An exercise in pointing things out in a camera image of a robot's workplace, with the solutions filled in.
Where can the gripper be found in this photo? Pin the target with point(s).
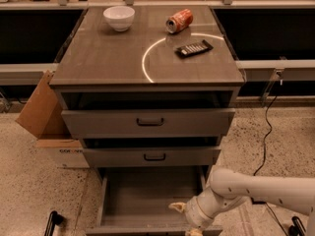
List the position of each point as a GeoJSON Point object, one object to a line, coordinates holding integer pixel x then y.
{"type": "Point", "coordinates": [194, 212]}

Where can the grey bottom drawer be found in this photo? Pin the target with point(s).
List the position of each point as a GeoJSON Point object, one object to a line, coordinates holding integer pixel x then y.
{"type": "Point", "coordinates": [135, 200]}

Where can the grey drawer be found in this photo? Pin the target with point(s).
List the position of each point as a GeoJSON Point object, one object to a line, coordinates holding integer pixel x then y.
{"type": "Point", "coordinates": [150, 156]}
{"type": "Point", "coordinates": [135, 200]}
{"type": "Point", "coordinates": [159, 123]}

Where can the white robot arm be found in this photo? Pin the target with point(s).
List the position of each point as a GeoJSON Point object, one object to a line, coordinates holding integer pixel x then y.
{"type": "Point", "coordinates": [228, 189]}

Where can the grey top drawer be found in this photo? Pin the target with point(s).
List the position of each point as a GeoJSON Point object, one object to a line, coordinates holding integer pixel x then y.
{"type": "Point", "coordinates": [159, 123]}

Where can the grey middle drawer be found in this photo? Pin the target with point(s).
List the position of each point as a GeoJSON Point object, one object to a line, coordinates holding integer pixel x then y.
{"type": "Point", "coordinates": [150, 156]}

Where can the grey drawer cabinet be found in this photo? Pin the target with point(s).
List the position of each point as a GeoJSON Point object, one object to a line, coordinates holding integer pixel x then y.
{"type": "Point", "coordinates": [138, 69]}

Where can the black power adapter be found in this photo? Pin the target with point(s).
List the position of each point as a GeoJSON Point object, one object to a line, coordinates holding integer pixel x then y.
{"type": "Point", "coordinates": [257, 202]}

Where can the black snack bar packet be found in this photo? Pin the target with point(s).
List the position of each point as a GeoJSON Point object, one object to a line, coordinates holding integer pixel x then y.
{"type": "Point", "coordinates": [193, 49]}

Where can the cardboard box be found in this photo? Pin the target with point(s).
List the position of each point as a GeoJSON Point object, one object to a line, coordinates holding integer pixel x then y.
{"type": "Point", "coordinates": [41, 116]}

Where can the orange soda can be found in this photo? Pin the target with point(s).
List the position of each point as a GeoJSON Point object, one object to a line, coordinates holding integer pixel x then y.
{"type": "Point", "coordinates": [179, 21]}

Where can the white ceramic bowl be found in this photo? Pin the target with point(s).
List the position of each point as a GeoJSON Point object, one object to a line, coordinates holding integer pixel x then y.
{"type": "Point", "coordinates": [120, 18]}

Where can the black right base handle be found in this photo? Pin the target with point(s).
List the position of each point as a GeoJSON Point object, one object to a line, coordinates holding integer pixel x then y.
{"type": "Point", "coordinates": [297, 228]}

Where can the black base handle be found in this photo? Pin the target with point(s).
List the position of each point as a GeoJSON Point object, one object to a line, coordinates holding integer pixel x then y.
{"type": "Point", "coordinates": [297, 228]}
{"type": "Point", "coordinates": [54, 219]}

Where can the black left base handle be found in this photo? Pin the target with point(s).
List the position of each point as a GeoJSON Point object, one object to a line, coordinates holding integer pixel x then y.
{"type": "Point", "coordinates": [54, 219]}

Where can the metal railing bracket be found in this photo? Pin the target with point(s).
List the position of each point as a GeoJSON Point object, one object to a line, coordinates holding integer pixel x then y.
{"type": "Point", "coordinates": [277, 76]}

